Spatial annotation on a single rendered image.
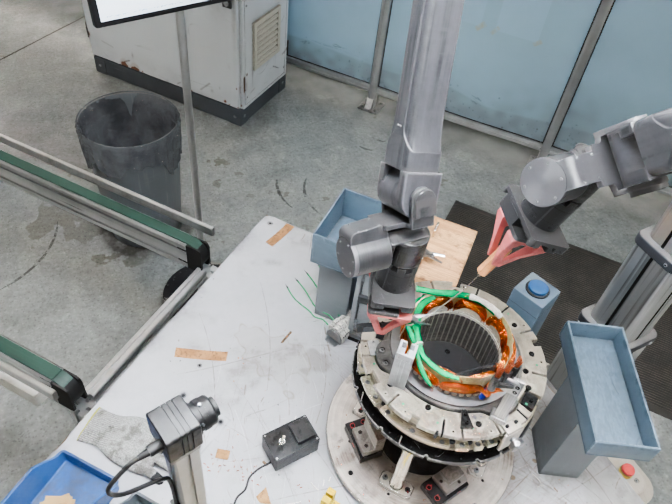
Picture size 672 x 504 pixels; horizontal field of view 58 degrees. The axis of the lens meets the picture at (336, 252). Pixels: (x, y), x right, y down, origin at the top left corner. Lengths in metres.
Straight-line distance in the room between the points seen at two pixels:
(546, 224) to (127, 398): 0.92
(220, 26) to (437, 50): 2.41
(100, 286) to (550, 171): 2.14
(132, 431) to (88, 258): 1.52
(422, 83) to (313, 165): 2.38
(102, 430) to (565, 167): 1.00
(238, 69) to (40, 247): 1.26
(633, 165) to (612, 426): 0.56
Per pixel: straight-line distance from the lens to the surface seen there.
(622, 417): 1.21
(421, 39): 0.79
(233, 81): 3.25
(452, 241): 1.30
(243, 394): 1.35
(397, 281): 0.88
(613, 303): 1.42
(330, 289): 1.39
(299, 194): 2.96
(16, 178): 2.03
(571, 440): 1.26
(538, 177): 0.73
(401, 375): 0.98
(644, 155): 0.74
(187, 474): 0.71
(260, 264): 1.57
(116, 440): 1.31
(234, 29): 3.11
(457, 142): 3.49
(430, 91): 0.80
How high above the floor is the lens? 1.94
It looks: 46 degrees down
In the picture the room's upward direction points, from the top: 8 degrees clockwise
